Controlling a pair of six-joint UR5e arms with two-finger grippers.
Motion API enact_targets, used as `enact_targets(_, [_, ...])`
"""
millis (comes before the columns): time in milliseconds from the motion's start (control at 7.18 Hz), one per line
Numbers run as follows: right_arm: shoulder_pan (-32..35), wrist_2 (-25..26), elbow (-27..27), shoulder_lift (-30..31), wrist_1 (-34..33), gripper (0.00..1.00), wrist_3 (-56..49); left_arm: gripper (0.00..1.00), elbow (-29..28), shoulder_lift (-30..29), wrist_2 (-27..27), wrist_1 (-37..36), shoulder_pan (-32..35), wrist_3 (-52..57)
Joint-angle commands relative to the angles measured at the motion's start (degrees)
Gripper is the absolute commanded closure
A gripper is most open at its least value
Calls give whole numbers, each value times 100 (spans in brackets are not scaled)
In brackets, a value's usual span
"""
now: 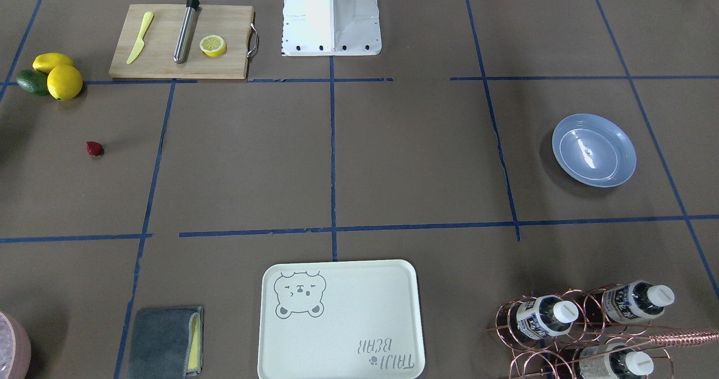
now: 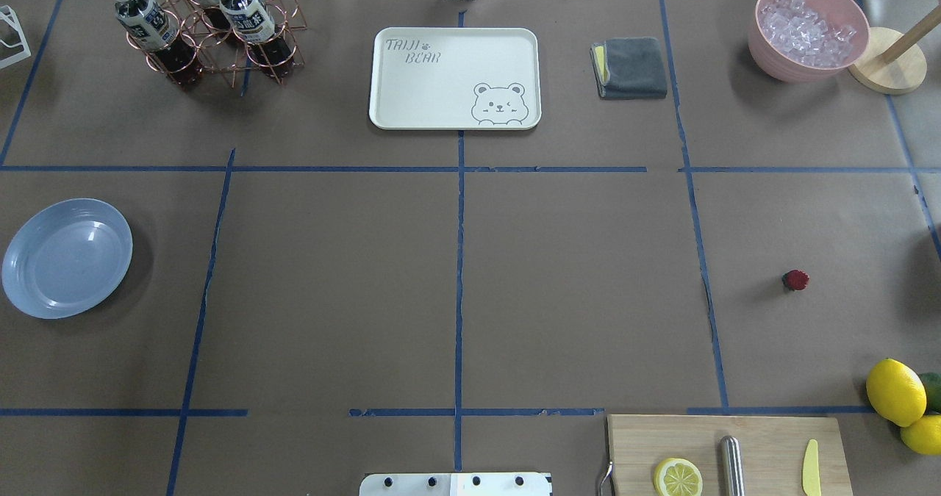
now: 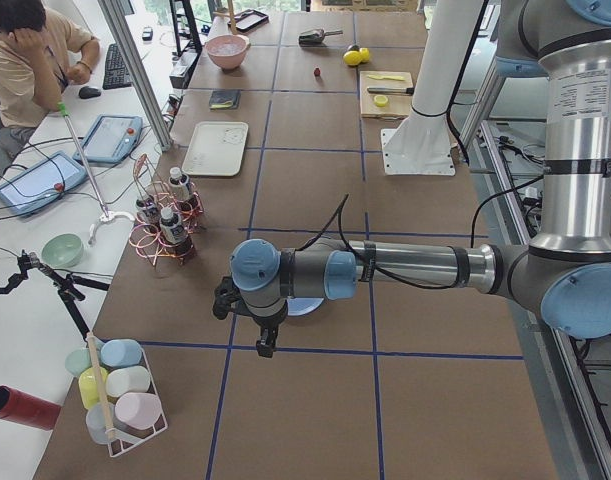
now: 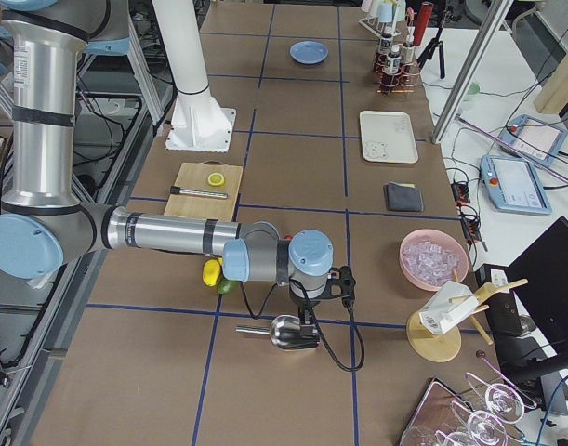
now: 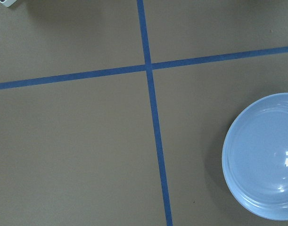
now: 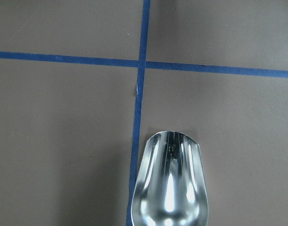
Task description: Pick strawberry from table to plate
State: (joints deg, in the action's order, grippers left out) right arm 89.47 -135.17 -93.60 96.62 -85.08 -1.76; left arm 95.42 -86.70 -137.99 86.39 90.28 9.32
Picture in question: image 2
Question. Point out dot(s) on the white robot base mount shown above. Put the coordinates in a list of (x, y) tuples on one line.
[(458, 483)]

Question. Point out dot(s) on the wooden cup stand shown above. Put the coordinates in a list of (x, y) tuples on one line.
[(892, 63)]

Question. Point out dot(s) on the white wire rack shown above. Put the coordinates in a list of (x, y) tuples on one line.
[(14, 44)]

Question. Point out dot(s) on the pink bowl of ice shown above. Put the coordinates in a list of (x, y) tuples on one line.
[(803, 41)]

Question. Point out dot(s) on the blue plastic plate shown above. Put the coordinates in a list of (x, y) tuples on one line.
[(67, 259)]

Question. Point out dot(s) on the small yellow lemon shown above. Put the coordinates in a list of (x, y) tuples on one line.
[(923, 435)]

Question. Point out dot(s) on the green lime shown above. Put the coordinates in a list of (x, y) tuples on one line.
[(931, 383)]

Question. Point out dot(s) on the dark tea bottle left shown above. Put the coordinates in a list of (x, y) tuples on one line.
[(156, 32)]

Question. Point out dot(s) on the copper wire bottle rack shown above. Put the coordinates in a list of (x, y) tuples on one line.
[(216, 47)]

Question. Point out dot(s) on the dark tea bottle right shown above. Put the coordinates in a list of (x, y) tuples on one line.
[(253, 22)]

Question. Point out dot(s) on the yellow plastic knife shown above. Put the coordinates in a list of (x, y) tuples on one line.
[(811, 482)]

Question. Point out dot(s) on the lemon half slice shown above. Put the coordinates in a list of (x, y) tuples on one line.
[(677, 476)]

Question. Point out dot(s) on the steel cylinder tool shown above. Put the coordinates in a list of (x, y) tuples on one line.
[(732, 461)]

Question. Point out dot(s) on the cream bear serving tray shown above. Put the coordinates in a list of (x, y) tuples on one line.
[(451, 78)]

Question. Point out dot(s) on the large yellow lemon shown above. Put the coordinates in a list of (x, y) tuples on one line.
[(896, 393)]

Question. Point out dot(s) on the red strawberry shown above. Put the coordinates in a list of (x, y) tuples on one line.
[(795, 280)]

